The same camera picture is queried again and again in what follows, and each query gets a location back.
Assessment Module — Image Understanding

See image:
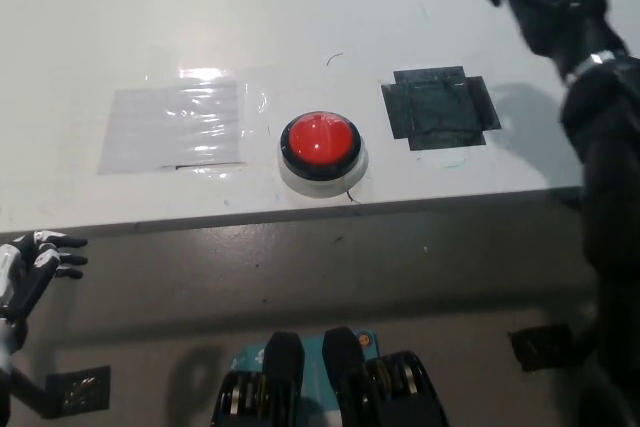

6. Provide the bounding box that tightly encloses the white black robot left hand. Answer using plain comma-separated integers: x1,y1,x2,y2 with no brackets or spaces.
0,229,90,322

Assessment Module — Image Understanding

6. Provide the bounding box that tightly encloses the red dome push button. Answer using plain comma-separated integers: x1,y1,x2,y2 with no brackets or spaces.
277,110,370,198

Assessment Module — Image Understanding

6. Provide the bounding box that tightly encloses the clear tape film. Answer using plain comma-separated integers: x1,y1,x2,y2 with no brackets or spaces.
94,65,275,178

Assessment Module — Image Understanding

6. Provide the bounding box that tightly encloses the black tape square patch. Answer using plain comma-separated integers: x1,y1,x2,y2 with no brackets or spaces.
380,65,502,152

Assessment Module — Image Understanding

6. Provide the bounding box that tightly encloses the grey paper sheet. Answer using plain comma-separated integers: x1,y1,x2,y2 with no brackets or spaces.
97,80,247,175

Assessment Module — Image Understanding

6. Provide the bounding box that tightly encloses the black table leg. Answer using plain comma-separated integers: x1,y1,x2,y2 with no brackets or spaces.
8,365,56,419

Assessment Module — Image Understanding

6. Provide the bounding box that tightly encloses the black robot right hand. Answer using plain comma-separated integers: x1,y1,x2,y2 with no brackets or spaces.
463,0,632,79

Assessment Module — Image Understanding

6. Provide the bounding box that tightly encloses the black teal robot body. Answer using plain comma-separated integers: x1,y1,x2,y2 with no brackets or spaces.
209,327,450,427

